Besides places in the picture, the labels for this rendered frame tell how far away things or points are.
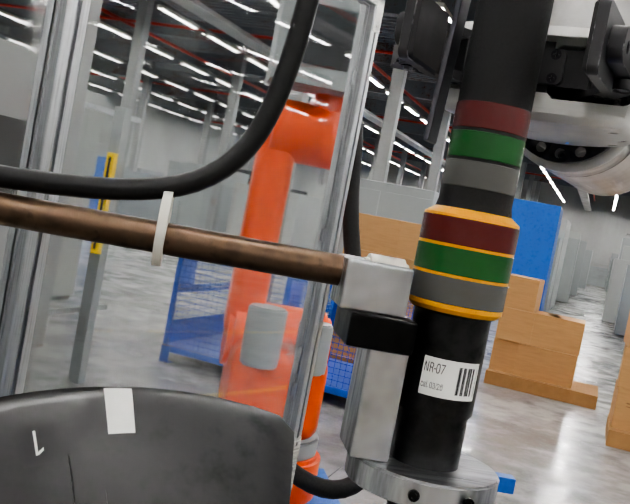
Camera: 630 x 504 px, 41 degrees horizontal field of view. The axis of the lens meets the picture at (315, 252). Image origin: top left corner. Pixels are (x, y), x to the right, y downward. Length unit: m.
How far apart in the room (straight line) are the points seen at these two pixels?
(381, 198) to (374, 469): 10.72
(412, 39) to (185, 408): 0.27
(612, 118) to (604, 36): 0.07
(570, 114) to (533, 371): 9.25
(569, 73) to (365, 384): 0.19
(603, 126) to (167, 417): 0.30
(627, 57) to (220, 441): 0.32
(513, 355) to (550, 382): 0.49
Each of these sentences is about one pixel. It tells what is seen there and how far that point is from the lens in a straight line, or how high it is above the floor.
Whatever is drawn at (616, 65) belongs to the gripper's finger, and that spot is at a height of 1.65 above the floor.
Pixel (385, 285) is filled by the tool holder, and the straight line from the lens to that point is 0.36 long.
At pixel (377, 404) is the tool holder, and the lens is 0.37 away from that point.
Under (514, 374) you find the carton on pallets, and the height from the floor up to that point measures 0.15.
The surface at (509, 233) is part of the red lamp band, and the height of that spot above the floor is 1.57.
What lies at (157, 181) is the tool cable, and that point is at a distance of 0.37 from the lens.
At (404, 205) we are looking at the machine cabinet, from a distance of 10.99.
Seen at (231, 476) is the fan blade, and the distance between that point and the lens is 0.52.
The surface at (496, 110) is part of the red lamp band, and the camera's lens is 0.38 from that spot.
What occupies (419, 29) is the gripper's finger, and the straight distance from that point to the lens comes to 0.41.
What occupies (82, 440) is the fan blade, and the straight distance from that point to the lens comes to 0.52.
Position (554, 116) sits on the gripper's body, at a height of 1.63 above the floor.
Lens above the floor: 1.56
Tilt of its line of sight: 3 degrees down
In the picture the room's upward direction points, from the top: 11 degrees clockwise
